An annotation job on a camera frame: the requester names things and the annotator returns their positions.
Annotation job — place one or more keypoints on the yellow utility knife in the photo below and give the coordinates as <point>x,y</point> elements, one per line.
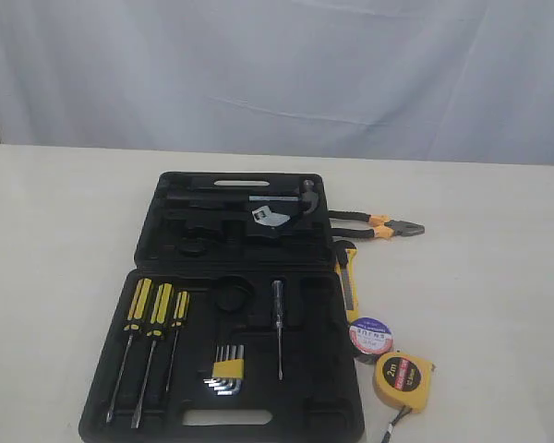
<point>345,252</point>

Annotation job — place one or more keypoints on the pliers black orange handles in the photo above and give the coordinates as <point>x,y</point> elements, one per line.
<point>379,226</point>

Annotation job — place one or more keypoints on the black electrical tape roll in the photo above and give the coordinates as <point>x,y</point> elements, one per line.
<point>370,338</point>

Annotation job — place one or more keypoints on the yellow tape measure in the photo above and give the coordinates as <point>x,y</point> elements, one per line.
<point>402,381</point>

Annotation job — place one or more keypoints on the black plastic tool case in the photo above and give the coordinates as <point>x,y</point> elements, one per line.
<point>231,302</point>

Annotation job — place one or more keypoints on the silver adjustable wrench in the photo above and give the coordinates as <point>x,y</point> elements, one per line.
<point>220,223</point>

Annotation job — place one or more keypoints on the clear voltage tester screwdriver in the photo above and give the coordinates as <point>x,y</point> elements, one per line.
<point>277,287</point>

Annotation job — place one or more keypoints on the small yellow black screwdriver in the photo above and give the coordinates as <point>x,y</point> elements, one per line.
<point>178,319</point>

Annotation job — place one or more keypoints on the middle yellow black screwdriver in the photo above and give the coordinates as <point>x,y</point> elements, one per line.
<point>156,328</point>

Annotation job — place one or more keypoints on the hex key set yellow holder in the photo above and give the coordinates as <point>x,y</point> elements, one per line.
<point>228,370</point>

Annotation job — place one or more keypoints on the large yellow black screwdriver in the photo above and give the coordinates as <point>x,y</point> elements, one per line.
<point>135,319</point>

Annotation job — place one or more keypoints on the white backdrop curtain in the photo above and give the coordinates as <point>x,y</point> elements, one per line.
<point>462,81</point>

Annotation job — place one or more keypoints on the claw hammer black handle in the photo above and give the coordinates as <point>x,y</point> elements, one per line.
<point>307,197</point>

